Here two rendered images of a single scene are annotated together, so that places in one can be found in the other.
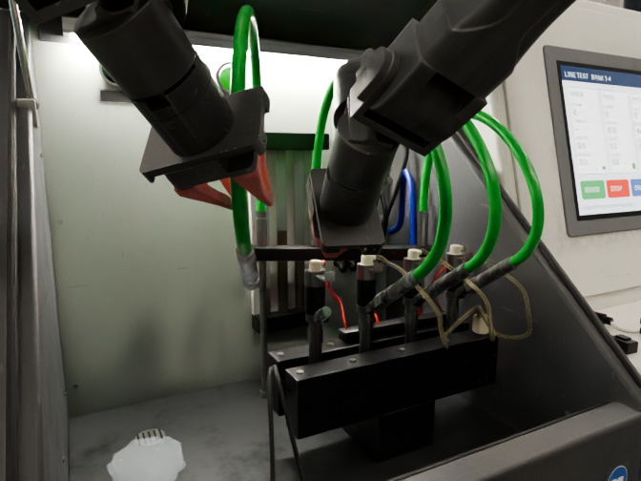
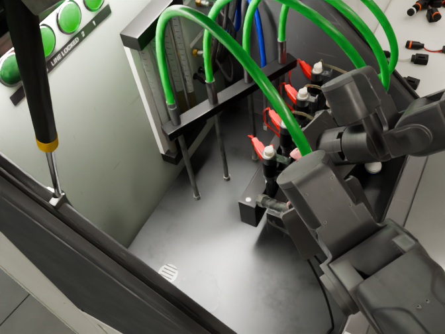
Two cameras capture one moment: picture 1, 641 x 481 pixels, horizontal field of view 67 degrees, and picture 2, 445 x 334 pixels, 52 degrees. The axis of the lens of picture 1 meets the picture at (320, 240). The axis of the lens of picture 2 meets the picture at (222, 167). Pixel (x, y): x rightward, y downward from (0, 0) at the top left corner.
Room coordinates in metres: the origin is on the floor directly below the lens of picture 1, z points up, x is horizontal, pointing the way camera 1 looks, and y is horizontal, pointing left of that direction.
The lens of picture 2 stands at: (0.20, 0.32, 1.76)
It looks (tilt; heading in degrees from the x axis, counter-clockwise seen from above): 53 degrees down; 333
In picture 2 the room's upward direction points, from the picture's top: 10 degrees counter-clockwise
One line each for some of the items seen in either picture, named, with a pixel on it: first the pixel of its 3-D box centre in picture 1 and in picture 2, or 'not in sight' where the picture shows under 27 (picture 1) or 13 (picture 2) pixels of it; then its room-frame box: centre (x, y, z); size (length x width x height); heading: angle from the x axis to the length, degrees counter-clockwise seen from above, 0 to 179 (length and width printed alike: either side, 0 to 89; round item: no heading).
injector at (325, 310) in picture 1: (319, 348); (275, 187); (0.61, 0.00, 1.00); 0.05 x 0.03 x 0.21; 27
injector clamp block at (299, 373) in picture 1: (387, 389); (293, 169); (0.67, -0.10, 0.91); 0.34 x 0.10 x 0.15; 117
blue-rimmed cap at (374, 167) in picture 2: not in sight; (373, 166); (0.60, -0.29, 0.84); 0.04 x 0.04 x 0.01
